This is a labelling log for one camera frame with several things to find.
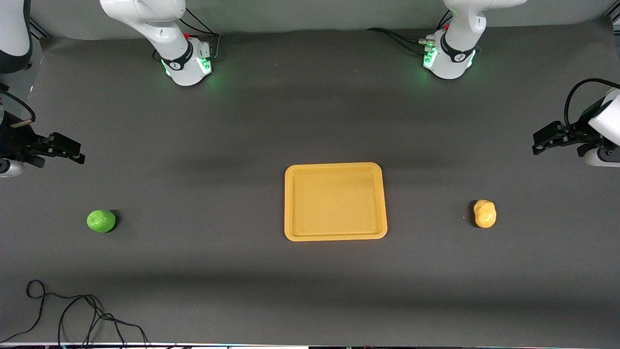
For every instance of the orange plastic tray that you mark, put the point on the orange plastic tray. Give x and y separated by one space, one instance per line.
334 201

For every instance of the aluminium frame rail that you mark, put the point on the aluminium frame rail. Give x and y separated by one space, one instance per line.
615 19
39 28

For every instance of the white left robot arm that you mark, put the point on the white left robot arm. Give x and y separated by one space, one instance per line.
460 29

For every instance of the yellow potato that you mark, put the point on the yellow potato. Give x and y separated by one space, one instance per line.
485 214

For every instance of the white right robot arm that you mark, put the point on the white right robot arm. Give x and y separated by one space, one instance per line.
164 24

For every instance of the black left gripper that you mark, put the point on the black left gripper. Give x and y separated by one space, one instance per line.
577 131

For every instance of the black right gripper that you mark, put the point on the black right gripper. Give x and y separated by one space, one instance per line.
14 143

